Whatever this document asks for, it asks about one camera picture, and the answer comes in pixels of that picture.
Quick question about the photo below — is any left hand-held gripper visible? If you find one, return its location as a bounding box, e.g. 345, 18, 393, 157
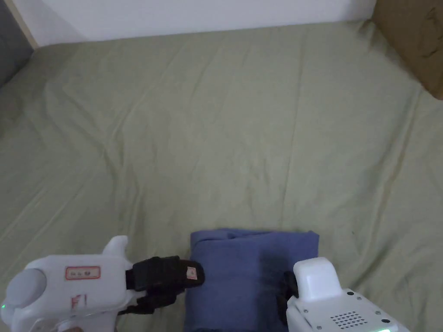
0, 236, 205, 332

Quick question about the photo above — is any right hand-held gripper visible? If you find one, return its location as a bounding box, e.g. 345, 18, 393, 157
276, 257, 412, 332

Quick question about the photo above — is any dark blue garment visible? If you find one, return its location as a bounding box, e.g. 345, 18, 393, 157
183, 227, 320, 332

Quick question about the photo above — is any bed with pale green sheet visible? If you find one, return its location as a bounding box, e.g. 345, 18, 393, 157
0, 19, 443, 332

